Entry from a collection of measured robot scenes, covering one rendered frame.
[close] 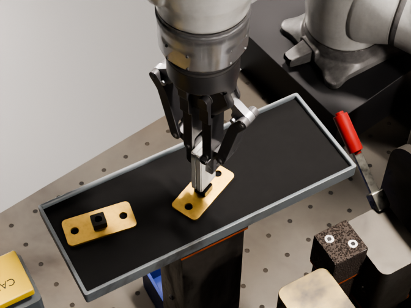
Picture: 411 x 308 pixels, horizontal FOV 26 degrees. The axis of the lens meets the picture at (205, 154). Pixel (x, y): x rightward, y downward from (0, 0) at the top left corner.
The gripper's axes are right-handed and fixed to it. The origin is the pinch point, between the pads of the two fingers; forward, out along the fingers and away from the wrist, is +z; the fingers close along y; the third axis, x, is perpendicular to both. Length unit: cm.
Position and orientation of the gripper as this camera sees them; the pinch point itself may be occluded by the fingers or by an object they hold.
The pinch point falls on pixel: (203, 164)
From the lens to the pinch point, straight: 104.1
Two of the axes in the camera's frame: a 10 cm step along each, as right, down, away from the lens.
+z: 0.0, 6.0, 8.0
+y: 8.1, 4.7, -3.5
